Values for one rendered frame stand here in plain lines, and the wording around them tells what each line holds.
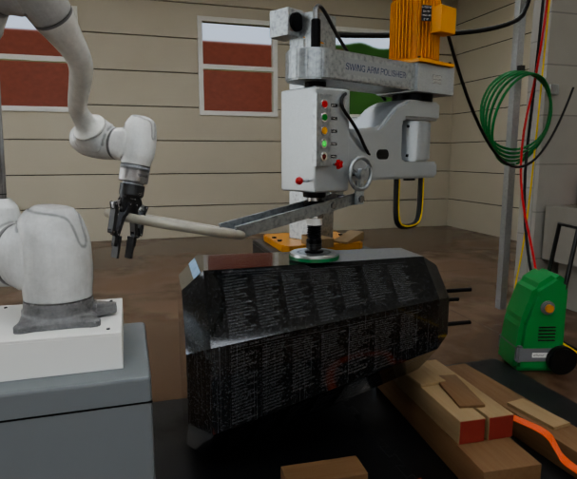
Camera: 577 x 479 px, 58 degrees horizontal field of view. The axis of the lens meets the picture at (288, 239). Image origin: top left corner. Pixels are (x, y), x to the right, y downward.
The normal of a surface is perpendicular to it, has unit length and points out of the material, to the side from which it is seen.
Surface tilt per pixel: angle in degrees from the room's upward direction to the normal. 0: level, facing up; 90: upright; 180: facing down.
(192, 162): 90
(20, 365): 90
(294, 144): 90
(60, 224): 69
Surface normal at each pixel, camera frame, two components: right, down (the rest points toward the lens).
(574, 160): 0.29, 0.15
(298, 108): -0.76, 0.11
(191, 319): -0.54, -0.40
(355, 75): 0.65, 0.12
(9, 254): -0.33, 0.03
